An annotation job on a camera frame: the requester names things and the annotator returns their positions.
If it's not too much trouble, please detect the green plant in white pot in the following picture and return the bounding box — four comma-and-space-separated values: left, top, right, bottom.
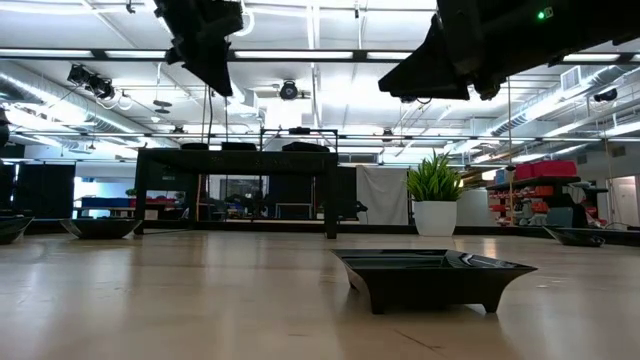
405, 152, 464, 238

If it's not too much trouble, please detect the black upright panel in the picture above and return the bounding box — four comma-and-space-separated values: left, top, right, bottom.
337, 166, 359, 221

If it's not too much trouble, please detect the black rounded mini plate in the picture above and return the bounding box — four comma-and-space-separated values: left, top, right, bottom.
281, 141, 331, 153
58, 217, 145, 241

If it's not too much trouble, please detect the black perforated metal rack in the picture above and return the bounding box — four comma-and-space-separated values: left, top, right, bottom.
133, 147, 340, 240

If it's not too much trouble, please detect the black metal frame stand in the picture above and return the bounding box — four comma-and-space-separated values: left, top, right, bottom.
258, 126, 340, 151

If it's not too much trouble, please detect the white hanging sheet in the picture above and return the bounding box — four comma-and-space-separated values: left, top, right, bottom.
355, 165, 411, 226

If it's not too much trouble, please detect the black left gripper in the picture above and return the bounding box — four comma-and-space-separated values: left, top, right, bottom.
152, 0, 247, 98

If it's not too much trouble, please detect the large red storage bin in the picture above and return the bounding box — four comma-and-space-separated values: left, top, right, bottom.
532, 159, 579, 179

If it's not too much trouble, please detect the black overhead light bar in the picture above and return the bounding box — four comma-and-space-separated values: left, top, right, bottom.
0, 47, 640, 65

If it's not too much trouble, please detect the white door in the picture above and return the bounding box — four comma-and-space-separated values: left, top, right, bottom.
607, 174, 640, 229

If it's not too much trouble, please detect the black storage shelf unit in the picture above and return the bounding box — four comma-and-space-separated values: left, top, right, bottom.
485, 174, 610, 229

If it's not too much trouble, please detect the black round overhead camera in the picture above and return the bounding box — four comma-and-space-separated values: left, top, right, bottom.
278, 79, 300, 102

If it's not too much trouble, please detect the black mounted camera pair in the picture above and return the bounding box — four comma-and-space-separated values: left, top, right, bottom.
66, 63, 118, 102

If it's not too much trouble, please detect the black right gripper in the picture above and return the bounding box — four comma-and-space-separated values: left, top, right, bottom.
377, 0, 640, 102

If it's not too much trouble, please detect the black hanging cable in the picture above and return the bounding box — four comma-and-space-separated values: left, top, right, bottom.
222, 97, 232, 151
201, 82, 215, 151

